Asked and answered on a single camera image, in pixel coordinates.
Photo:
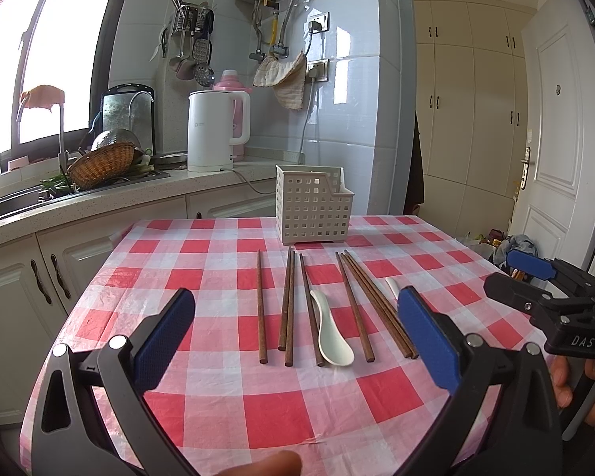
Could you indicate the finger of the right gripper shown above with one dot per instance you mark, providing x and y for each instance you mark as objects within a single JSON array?
[
  {"x": 532, "y": 265},
  {"x": 524, "y": 297}
]

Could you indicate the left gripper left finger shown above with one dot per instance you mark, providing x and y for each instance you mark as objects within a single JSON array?
[{"x": 69, "y": 434}]

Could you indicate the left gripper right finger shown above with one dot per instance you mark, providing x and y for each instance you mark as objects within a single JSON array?
[{"x": 523, "y": 436}]

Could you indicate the white lower kitchen cabinets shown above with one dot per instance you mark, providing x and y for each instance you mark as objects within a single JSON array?
[{"x": 44, "y": 273}]

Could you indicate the person's right hand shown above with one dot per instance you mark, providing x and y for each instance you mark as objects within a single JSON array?
[{"x": 560, "y": 373}]

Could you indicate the person's left hand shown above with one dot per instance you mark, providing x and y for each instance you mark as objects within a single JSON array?
[{"x": 283, "y": 463}]

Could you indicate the white door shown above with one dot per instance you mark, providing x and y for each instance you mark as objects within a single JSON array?
[{"x": 556, "y": 205}]

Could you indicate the white perforated utensil basket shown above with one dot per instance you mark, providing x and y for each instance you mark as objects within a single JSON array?
[{"x": 313, "y": 204}]

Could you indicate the red white checkered tablecloth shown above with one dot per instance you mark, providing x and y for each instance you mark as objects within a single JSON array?
[{"x": 221, "y": 407}]

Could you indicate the woven wicker basket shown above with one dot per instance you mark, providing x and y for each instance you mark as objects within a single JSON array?
[{"x": 105, "y": 163}]

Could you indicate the beige hanging dish cloth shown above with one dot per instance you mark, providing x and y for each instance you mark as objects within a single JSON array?
[{"x": 286, "y": 78}]

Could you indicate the metal colander bowl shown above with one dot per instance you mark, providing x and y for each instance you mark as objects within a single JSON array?
[{"x": 114, "y": 136}]

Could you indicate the white electric kettle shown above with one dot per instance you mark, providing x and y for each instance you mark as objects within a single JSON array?
[{"x": 210, "y": 129}]

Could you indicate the steel cutting board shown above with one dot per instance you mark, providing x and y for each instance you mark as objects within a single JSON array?
[{"x": 130, "y": 106}]

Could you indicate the pink thermos flask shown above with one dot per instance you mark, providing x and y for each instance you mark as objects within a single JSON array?
[{"x": 230, "y": 81}]

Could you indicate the orange cloth on faucet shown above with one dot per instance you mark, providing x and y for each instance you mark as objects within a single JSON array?
[{"x": 42, "y": 97}]

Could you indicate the cream wall cabinets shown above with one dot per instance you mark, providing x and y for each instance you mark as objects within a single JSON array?
[{"x": 471, "y": 106}]

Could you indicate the wall power socket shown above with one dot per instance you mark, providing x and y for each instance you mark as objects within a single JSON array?
[{"x": 319, "y": 23}]

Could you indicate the wall utensil rack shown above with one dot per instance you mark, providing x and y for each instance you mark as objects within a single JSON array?
[{"x": 185, "y": 42}]

